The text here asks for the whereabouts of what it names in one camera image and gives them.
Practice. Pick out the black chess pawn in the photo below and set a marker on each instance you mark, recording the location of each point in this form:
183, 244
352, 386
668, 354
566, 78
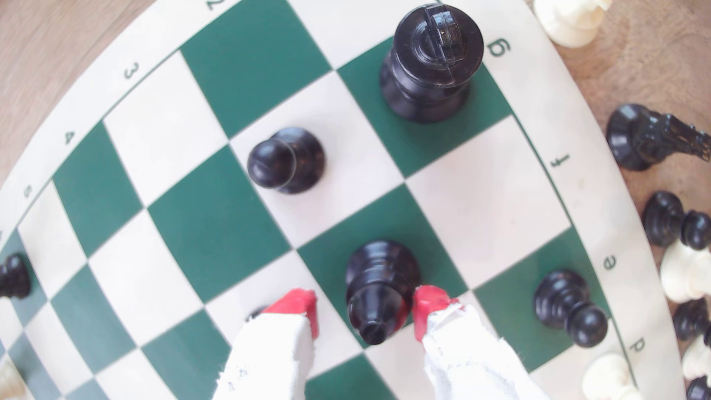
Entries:
566, 305
691, 321
289, 161
666, 219

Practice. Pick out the black chess king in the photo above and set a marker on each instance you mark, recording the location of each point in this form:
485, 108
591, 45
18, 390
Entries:
430, 66

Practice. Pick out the white chess rook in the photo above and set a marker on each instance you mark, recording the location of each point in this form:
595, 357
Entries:
8, 382

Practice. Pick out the black chess rook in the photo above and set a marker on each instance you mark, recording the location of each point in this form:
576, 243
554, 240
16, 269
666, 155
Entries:
14, 276

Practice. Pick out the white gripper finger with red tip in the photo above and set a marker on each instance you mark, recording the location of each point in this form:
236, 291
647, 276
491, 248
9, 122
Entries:
266, 361
466, 361

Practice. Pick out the white chess pawn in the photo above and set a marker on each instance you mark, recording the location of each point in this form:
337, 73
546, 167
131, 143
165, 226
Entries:
699, 358
608, 380

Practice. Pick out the black chess bishop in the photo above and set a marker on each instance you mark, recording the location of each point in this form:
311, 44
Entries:
380, 283

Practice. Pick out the large black chess piece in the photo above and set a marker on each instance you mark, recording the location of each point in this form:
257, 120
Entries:
700, 390

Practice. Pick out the green and cream chess mat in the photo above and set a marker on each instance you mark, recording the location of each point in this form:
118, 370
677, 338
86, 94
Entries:
216, 222

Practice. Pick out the black chess knight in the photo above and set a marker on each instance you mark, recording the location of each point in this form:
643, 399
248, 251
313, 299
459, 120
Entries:
639, 136

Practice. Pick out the large white chess piece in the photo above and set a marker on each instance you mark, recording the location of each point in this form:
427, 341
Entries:
686, 275

